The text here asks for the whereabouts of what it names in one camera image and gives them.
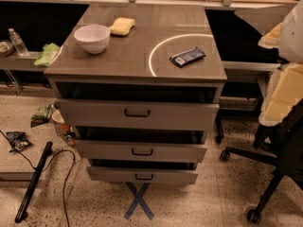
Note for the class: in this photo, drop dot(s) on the blue rxbar blueberry bar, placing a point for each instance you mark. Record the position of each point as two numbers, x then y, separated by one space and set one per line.
184 58

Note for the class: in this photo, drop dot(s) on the middle drawer with handle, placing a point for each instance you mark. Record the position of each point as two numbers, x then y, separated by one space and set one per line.
135 151

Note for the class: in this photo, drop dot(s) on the green snack bag on floor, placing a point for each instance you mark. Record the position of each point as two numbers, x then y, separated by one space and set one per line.
41 116

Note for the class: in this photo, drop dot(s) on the white bowl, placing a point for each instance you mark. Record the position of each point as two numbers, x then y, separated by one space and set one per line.
93 38

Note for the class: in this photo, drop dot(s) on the yellow sponge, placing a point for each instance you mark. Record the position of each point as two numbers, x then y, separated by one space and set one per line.
122 26

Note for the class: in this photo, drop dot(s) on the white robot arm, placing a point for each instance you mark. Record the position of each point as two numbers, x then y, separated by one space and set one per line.
287 36

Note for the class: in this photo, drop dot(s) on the blue snack bag on floor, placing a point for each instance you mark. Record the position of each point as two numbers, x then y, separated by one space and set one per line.
18 140

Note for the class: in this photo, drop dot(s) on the grey drawer cabinet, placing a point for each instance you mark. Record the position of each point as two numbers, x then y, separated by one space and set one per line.
137 68

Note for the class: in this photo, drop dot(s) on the black bar on floor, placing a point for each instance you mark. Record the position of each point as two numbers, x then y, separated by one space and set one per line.
22 211

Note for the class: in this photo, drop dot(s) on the black office chair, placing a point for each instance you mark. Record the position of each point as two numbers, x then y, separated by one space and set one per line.
285 142

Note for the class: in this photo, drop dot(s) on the brown bowl on shelf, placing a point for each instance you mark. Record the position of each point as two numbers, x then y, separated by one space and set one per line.
6 48

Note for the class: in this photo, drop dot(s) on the drawer with handle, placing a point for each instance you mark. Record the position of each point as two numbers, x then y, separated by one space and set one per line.
135 151
141 175
138 114

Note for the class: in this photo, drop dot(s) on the top drawer with handle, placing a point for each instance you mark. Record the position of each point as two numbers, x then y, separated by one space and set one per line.
138 114

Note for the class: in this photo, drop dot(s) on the bottom drawer with handle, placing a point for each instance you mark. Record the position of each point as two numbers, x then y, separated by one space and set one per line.
141 175

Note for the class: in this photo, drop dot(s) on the green cloth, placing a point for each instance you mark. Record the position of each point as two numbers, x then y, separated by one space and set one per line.
47 55

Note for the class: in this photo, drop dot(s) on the clear plastic water bottle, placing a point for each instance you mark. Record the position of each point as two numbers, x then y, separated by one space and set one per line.
18 42

